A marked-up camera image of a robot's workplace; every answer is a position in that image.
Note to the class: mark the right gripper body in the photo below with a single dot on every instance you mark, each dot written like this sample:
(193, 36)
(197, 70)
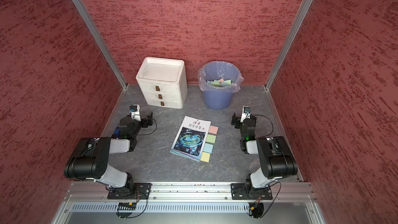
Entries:
(236, 121)

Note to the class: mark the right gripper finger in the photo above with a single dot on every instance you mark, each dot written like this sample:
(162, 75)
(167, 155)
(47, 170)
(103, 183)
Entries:
(233, 118)
(236, 125)

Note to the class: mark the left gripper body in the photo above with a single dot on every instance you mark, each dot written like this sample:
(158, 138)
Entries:
(144, 122)

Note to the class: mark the pink sticky note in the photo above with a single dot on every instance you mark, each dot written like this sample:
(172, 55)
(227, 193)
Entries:
(213, 130)

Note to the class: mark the magazine book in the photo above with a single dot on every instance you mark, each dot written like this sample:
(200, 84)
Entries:
(190, 139)

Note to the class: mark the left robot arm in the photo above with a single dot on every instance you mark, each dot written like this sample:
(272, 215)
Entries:
(89, 160)

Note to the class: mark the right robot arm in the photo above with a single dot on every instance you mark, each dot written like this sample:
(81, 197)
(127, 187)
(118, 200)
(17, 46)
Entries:
(275, 156)

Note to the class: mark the green sticky note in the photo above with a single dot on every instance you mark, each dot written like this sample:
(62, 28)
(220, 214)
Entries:
(211, 139)

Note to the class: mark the blue sticky note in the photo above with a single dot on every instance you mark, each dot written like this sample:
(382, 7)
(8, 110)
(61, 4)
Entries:
(208, 148)

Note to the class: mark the discarded sticky notes pile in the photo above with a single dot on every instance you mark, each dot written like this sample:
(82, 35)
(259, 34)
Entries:
(220, 83)

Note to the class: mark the yellow sticky note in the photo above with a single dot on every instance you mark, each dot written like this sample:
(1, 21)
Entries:
(205, 157)

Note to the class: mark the white three-drawer box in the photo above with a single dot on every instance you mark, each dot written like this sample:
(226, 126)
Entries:
(163, 82)

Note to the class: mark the blue trash bin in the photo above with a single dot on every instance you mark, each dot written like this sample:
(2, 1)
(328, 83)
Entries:
(217, 100)

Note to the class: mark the clear bin liner bag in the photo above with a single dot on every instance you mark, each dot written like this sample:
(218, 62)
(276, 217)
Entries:
(216, 70)

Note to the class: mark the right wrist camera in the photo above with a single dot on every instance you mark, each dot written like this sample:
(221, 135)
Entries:
(246, 112)

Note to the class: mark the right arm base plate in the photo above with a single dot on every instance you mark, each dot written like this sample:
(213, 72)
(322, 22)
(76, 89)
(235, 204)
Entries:
(240, 191)

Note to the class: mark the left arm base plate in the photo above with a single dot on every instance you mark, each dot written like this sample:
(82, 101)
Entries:
(137, 191)

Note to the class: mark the aluminium front rail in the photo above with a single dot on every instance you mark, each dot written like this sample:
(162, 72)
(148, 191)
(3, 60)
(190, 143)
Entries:
(179, 191)

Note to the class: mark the left corner aluminium post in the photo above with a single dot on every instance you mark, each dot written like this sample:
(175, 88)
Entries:
(82, 10)

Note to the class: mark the corner aluminium post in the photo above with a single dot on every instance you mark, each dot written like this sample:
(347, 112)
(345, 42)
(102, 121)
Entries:
(298, 20)
(82, 10)

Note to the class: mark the right corner aluminium post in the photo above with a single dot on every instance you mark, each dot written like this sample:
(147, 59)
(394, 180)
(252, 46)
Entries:
(298, 20)

